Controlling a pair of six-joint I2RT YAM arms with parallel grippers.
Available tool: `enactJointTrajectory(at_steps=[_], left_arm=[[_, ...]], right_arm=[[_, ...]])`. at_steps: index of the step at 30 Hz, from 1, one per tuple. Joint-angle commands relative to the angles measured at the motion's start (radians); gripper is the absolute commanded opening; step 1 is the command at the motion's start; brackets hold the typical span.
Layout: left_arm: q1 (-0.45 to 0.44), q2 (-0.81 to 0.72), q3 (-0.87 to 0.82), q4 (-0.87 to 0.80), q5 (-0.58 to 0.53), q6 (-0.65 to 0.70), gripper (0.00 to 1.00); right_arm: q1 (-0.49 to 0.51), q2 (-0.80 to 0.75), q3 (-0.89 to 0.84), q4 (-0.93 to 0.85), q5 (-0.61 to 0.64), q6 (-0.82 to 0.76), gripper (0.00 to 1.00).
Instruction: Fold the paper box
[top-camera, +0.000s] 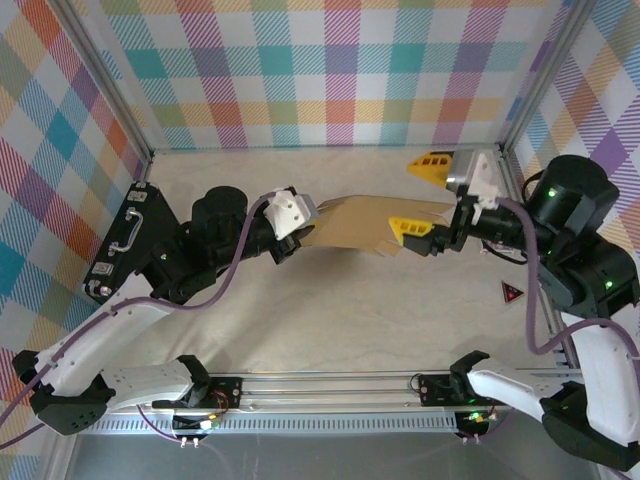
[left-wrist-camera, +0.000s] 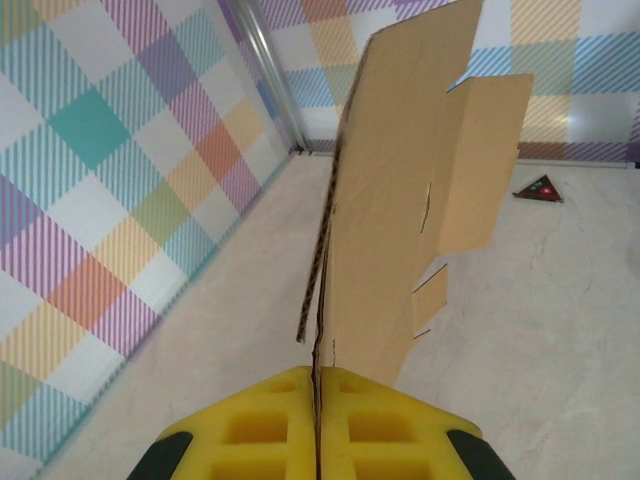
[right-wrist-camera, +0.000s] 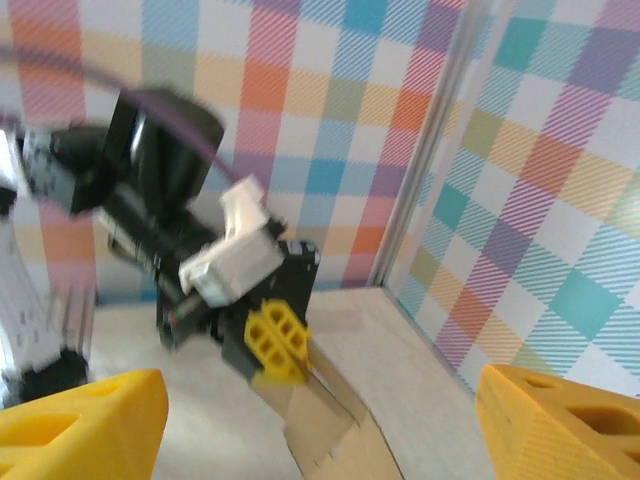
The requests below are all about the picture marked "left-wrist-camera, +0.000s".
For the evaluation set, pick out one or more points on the aluminium floor rail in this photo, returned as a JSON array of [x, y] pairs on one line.
[[575, 161]]

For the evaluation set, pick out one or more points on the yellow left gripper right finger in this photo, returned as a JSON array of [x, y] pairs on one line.
[[380, 425]]

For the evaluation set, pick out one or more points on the brown cardboard box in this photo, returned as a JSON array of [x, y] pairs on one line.
[[390, 200]]

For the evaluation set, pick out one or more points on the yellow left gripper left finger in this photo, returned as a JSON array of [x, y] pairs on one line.
[[260, 425]]

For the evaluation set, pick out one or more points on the small dark printed card box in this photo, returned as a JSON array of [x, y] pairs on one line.
[[540, 190]]

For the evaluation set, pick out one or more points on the aluminium frame post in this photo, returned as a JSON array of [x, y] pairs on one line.
[[270, 65]]

